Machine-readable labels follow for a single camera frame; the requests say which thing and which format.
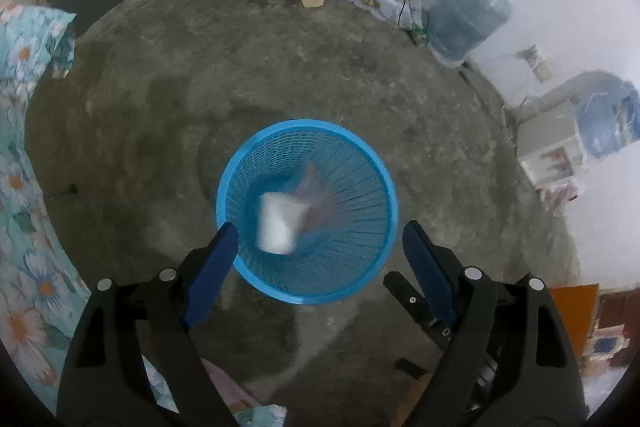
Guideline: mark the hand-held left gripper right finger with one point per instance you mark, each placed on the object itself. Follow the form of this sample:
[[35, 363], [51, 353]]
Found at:
[[425, 262]]

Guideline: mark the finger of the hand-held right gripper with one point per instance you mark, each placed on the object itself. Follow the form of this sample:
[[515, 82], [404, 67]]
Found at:
[[404, 291]]

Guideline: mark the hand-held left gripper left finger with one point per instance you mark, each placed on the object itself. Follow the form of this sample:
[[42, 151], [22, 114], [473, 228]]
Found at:
[[215, 257]]

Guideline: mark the blue plastic mesh basket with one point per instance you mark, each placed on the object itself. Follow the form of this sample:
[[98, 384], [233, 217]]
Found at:
[[350, 237]]

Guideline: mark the clear plastic wrapper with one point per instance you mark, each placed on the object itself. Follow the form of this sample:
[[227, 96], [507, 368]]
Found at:
[[314, 194]]

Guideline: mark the pink cloth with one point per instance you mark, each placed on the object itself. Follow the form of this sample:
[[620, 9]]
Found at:
[[230, 384]]

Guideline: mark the orange board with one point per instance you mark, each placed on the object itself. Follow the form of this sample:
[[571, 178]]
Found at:
[[575, 317]]

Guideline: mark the white cabinet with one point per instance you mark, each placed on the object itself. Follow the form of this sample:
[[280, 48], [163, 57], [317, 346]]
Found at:
[[547, 142]]

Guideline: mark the floral light blue blanket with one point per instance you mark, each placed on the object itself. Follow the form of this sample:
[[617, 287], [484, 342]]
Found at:
[[25, 207]]

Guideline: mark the blue water jug with label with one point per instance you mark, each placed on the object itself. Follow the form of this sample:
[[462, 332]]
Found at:
[[607, 112]]

